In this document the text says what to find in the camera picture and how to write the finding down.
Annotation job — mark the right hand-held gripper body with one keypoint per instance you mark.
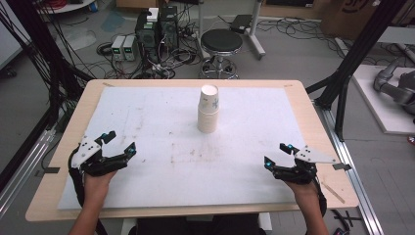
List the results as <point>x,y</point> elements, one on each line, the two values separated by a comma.
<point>313,156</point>

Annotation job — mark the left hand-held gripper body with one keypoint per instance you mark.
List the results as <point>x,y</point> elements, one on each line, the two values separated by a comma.
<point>85,151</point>

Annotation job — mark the stack of white paper cups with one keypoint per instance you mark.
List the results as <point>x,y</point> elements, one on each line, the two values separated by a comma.
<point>208,111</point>

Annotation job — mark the person's left hand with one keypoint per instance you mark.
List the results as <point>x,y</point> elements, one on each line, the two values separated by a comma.
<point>98,182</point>

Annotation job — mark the person's right hand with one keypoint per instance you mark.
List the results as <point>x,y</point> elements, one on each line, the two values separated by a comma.
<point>301,191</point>

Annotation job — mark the black tape piece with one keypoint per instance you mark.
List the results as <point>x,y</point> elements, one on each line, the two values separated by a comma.
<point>342,166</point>
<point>51,170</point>

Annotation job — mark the thin wooden stick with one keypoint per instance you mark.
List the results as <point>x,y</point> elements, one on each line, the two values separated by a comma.
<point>333,193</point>

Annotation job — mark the white foam mat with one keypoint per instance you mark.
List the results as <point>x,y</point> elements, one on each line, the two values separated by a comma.
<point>182,169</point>

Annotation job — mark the white platform board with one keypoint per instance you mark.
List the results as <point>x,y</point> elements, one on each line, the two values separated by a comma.
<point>381,114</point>

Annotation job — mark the grey bench power supply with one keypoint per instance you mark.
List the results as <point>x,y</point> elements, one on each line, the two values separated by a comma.
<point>130,49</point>
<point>117,49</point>

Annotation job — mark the person's dark clothing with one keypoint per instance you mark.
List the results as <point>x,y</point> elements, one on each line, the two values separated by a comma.
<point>195,226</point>

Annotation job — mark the black computer tower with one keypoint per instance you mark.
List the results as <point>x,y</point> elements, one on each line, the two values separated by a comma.
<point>169,29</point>
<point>147,36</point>

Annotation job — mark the white stand leg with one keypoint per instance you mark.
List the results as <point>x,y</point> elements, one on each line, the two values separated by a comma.
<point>256,36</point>

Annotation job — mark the black round stool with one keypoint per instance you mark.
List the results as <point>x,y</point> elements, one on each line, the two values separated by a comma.
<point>221,40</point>

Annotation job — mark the small white box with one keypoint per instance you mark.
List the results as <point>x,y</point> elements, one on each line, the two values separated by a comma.
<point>152,14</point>

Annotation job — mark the flat black device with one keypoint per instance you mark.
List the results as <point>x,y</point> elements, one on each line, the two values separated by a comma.
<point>241,23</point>

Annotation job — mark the white round table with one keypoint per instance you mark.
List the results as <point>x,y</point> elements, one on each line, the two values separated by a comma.
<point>65,6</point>

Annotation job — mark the cardboard box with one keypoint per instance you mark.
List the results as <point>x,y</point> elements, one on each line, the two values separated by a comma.
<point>349,16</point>

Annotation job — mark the aluminium rail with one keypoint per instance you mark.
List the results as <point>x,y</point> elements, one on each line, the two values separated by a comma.
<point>355,182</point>
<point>23,176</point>

